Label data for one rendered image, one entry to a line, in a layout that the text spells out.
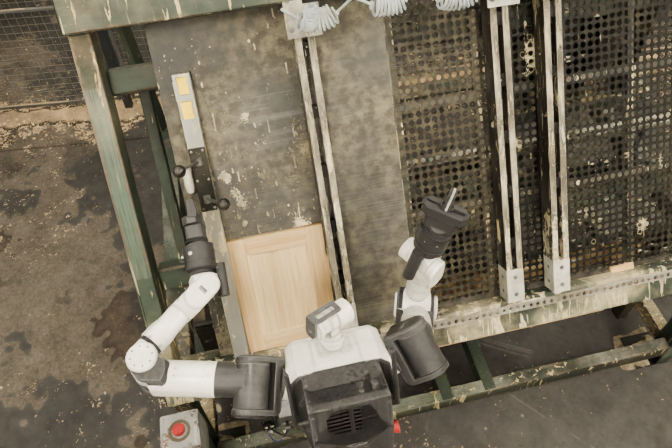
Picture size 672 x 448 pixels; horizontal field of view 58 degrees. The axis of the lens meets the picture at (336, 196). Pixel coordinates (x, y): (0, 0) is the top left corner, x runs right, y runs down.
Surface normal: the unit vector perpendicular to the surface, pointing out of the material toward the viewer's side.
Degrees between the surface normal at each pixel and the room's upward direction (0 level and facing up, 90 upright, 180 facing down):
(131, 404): 0
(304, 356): 23
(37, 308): 0
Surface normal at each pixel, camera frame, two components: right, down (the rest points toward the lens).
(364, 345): -0.11, -0.88
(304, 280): 0.17, 0.28
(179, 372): 0.05, -0.60
